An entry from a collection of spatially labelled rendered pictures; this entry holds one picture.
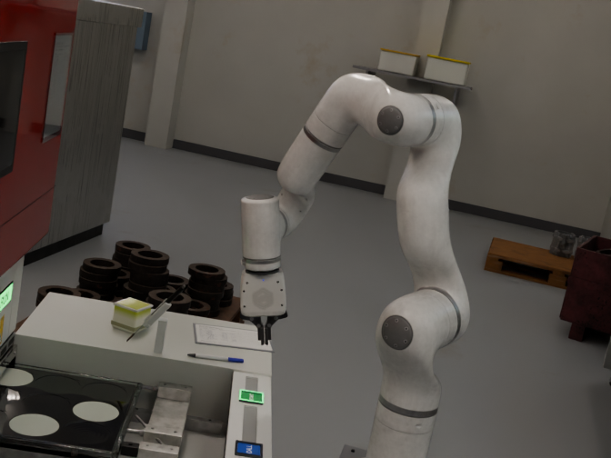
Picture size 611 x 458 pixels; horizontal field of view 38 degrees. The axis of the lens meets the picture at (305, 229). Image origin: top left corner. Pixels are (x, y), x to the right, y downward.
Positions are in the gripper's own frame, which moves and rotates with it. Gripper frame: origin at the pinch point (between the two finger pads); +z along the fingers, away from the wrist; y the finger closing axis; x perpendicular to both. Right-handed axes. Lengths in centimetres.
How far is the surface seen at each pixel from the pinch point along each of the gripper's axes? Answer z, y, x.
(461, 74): -7, 221, 844
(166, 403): 19.1, -23.8, 8.1
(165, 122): 52, -134, 978
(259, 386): 15.6, -1.7, 7.6
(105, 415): 14.7, -35.1, -7.7
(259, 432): 15.6, -1.4, -16.8
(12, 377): 10, -58, 4
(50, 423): 12.6, -45.1, -15.5
